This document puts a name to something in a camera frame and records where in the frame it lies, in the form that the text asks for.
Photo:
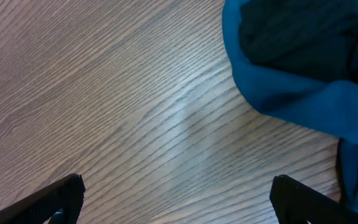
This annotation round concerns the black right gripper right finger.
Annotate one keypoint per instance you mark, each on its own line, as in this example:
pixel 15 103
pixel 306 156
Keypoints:
pixel 296 203

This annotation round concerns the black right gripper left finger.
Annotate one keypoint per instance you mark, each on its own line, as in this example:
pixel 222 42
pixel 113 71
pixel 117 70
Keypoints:
pixel 59 202

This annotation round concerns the dark blue clothes pile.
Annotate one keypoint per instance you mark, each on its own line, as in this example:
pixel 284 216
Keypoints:
pixel 298 61

